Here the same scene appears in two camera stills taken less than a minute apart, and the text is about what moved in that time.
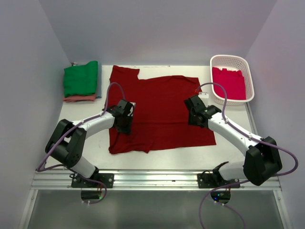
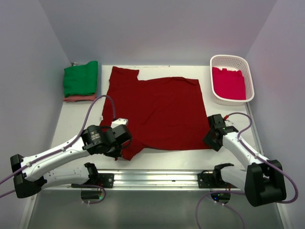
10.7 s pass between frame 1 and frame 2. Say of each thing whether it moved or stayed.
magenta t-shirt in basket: stayed
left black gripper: moved
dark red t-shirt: stayed
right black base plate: stayed
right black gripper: moved
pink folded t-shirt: stayed
